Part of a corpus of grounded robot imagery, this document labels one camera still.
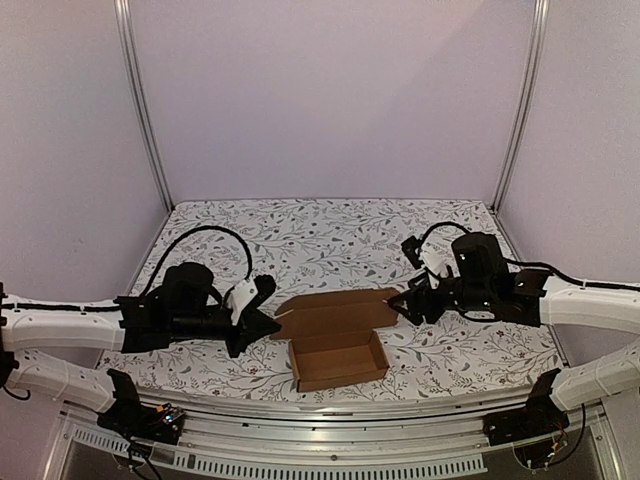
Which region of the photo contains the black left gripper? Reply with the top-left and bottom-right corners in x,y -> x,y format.
170,307 -> 281,359

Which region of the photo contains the brown cardboard box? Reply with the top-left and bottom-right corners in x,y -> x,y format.
271,288 -> 399,393

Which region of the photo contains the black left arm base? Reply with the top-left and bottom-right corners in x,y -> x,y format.
97,369 -> 186,445

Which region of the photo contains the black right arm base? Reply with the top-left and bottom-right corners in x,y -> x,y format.
482,368 -> 570,470

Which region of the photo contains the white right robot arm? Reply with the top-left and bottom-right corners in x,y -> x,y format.
387,232 -> 639,436

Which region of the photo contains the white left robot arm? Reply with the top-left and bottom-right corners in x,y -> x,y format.
1,262 -> 281,434

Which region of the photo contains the floral patterned table mat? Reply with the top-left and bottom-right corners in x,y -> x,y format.
99,199 -> 562,403

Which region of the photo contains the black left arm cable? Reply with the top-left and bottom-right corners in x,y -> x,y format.
142,225 -> 254,301

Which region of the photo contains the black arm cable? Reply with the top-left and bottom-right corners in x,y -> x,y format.
417,222 -> 640,294
142,225 -> 254,301

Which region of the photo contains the aluminium front rail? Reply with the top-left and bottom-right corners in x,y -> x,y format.
43,387 -> 629,479

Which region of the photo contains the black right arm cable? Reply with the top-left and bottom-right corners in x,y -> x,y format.
417,222 -> 640,294

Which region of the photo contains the left aluminium frame post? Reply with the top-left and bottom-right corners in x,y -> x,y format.
114,0 -> 175,213

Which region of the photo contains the aluminium frame post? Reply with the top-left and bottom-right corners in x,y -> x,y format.
114,0 -> 175,213
490,0 -> 551,216

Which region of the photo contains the right aluminium frame post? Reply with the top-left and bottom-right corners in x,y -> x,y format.
490,0 -> 551,216

